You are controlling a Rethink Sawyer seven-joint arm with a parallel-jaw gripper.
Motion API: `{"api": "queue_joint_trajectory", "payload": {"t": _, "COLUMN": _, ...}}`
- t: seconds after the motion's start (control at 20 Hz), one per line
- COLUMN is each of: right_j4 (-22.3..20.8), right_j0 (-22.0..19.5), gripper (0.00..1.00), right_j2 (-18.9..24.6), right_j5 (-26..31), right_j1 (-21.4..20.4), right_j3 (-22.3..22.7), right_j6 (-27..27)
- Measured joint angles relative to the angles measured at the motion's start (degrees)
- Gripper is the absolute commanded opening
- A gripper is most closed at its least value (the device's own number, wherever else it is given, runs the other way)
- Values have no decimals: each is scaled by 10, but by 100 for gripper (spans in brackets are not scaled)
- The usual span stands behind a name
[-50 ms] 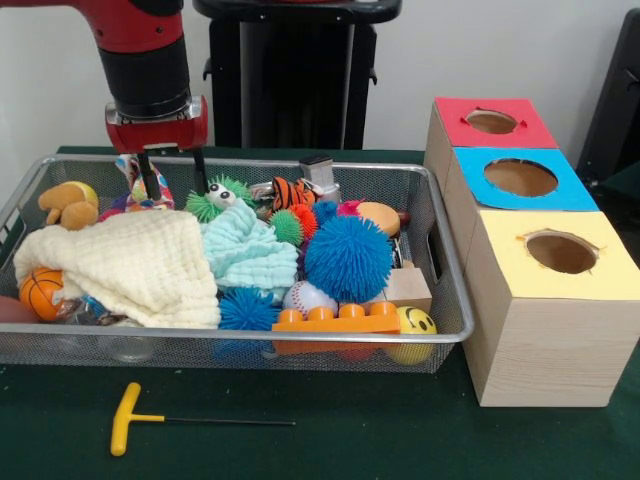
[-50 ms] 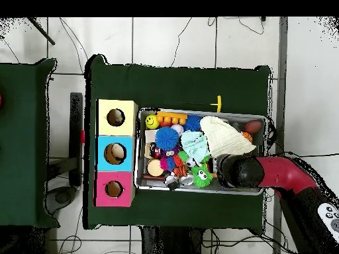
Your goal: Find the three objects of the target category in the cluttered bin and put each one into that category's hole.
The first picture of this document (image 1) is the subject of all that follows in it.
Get dark green table cloth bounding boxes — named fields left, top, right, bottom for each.
left=0, top=144, right=640, bottom=480
left=577, top=159, right=640, bottom=211

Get orange toy building brick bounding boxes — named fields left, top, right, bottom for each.
left=271, top=302, right=403, bottom=335

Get black panel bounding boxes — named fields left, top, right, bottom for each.
left=574, top=8, right=640, bottom=176

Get green spiky ball with eyes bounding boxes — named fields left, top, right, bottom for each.
left=185, top=173, right=254, bottom=224

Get yellow T-handle hex key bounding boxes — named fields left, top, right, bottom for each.
left=110, top=382, right=297, bottom=457

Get small blue spiky ball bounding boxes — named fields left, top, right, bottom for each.
left=218, top=285, right=282, bottom=332

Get wooden box with three holes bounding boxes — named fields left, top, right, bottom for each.
left=423, top=96, right=640, bottom=407

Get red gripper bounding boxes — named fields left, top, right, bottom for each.
left=104, top=95, right=210, bottom=201

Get white baseball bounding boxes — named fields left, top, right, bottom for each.
left=282, top=280, right=340, bottom=319

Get cream waffle cloth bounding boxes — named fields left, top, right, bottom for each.
left=13, top=208, right=222, bottom=330

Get light blue waffle cloth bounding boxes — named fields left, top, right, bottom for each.
left=201, top=198, right=300, bottom=304

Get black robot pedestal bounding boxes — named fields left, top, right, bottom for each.
left=187, top=0, right=404, bottom=150

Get shallow silver mesh bin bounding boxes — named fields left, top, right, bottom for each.
left=0, top=153, right=475, bottom=375

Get brown plush toy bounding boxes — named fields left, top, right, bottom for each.
left=36, top=182, right=100, bottom=231

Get large blue spiky ball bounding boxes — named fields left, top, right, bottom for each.
left=303, top=214, right=395, bottom=305

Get polka dot cloth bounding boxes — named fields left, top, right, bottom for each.
left=113, top=153, right=176, bottom=214

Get yellow smiley face ball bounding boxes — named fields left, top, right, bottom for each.
left=384, top=305, right=439, bottom=365

